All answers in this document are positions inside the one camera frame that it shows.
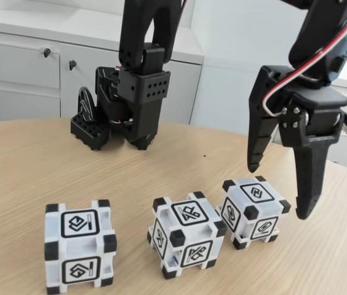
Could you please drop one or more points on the white cube stacked-squares symbol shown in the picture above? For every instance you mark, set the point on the white cube stacked-squares symbol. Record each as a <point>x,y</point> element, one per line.
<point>79,224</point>

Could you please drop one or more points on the white cube paperclip symbol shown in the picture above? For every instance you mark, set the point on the white cube paperclip symbol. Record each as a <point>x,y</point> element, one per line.
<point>189,215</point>

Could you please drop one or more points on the white cube lightning symbol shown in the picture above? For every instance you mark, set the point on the white cube lightning symbol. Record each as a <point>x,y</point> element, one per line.
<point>256,192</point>

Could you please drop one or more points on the dark cabinet lock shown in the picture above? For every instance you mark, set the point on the dark cabinet lock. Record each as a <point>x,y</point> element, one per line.
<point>47,53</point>
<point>72,64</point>

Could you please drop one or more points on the grey pillar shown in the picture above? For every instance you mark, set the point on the grey pillar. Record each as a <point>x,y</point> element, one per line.
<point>275,138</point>

